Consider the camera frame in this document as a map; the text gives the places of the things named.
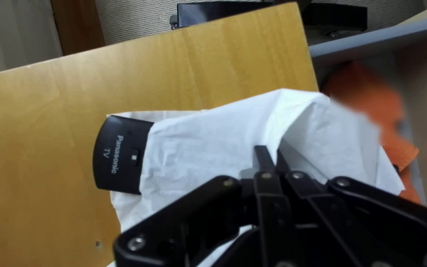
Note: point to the open wooden drawer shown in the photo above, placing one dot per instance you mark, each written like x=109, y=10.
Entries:
x=421, y=74

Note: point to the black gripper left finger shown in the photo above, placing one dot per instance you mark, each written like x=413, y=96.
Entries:
x=213, y=216

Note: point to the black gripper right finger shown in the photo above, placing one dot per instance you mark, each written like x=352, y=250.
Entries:
x=370, y=222

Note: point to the white crumpled cloth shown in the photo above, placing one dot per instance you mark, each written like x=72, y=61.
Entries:
x=124, y=209

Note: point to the black TV remote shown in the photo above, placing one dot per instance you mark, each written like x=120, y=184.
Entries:
x=118, y=153

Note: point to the wooden nightstand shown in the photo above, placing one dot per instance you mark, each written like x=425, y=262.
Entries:
x=40, y=148

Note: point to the white pulled tissue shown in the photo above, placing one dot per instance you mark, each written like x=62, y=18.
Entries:
x=222, y=138

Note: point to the orange cloth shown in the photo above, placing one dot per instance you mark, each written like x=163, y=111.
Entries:
x=370, y=98

